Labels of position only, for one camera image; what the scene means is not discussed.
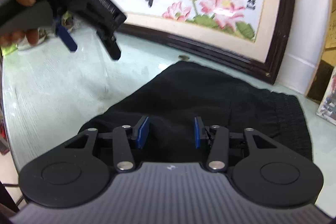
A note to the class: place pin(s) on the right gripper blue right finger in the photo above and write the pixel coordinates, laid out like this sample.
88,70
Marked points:
207,136

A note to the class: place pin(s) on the framed lotus cross-stitch picture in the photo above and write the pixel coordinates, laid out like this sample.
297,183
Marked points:
247,35

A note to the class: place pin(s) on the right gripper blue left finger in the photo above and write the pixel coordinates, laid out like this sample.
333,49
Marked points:
134,136

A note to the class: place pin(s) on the black drawstring shorts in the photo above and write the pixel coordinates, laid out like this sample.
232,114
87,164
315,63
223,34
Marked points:
187,90

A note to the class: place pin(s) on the gold company plaque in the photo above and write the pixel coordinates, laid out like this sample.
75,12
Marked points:
324,73

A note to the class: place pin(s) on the large framed couple photo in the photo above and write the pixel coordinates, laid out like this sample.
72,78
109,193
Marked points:
327,108

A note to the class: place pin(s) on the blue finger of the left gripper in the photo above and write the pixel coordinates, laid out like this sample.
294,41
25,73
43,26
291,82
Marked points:
65,37
110,44

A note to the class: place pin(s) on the small potted green plant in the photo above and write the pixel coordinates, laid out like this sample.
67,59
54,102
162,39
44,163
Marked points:
21,41

